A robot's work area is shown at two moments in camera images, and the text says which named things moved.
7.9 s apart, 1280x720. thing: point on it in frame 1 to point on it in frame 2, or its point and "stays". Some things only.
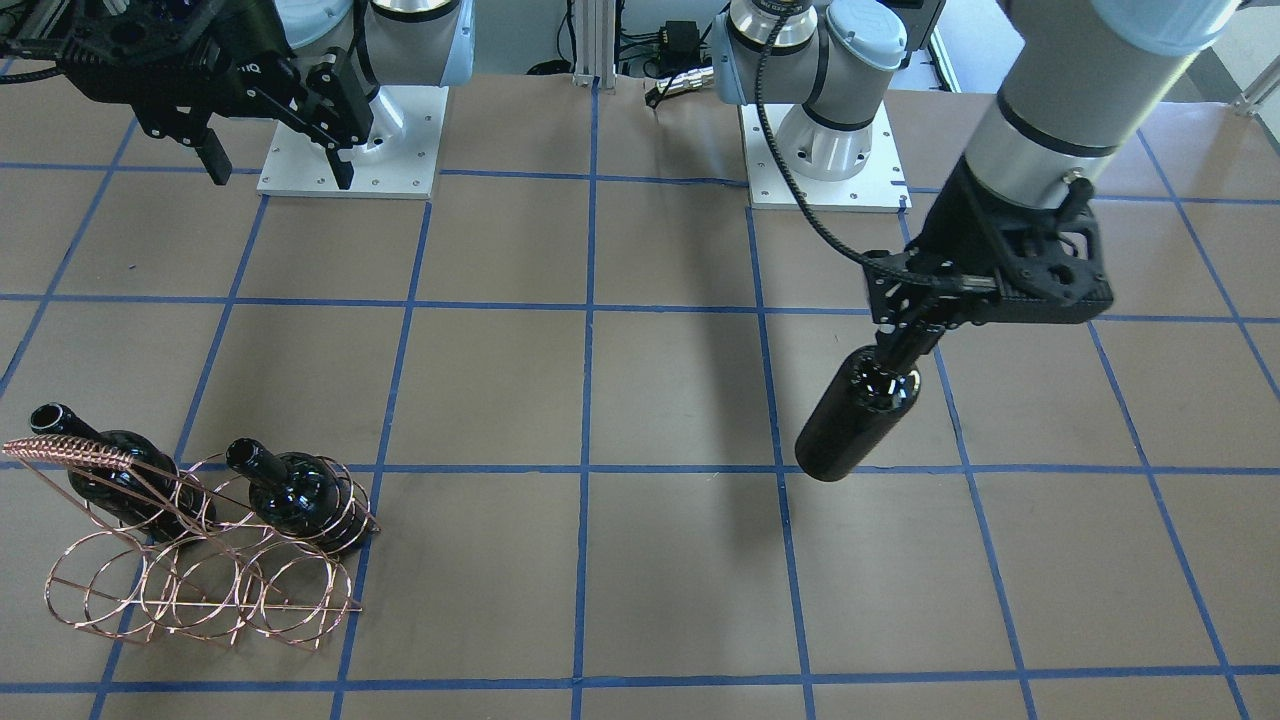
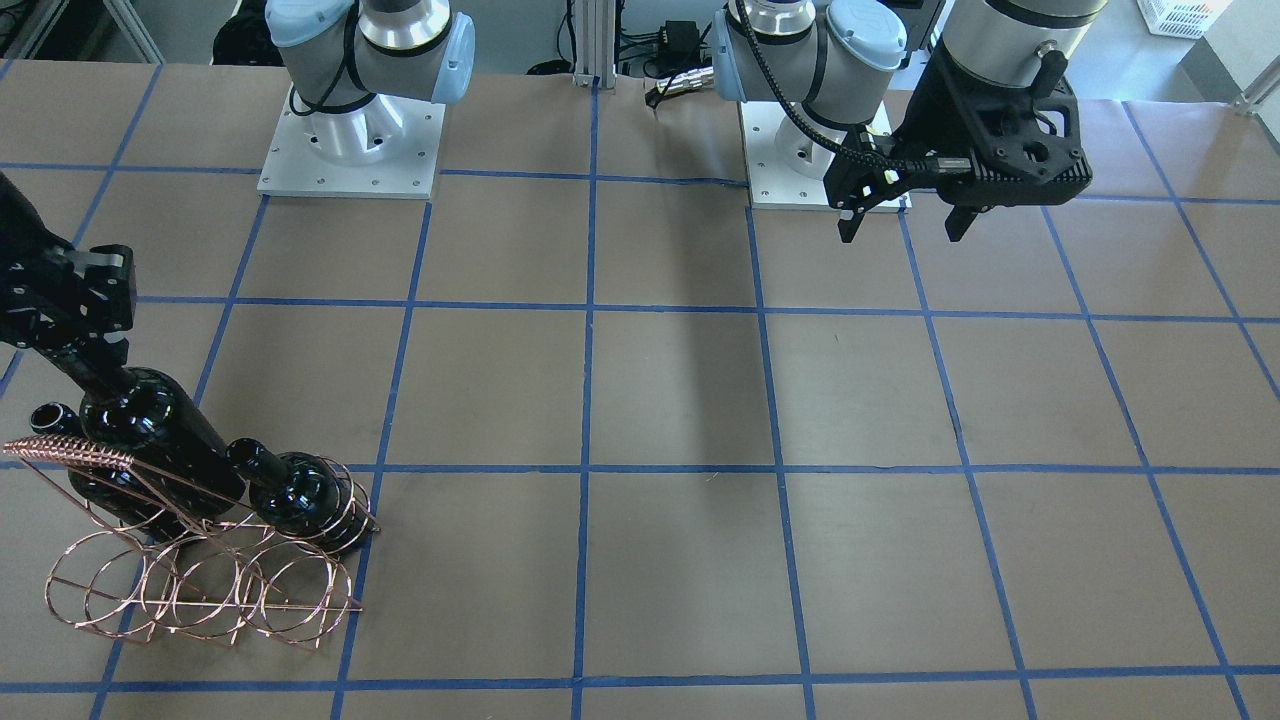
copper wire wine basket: x=205 y=549 stays
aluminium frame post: x=595 y=44 stays
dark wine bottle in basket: x=151 y=495 stays
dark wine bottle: x=865 y=398 to x=152 y=417
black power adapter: x=678 y=46 stays
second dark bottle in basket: x=303 y=497 stays
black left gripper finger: x=916 y=295 to x=856 y=186
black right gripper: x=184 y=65 to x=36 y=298
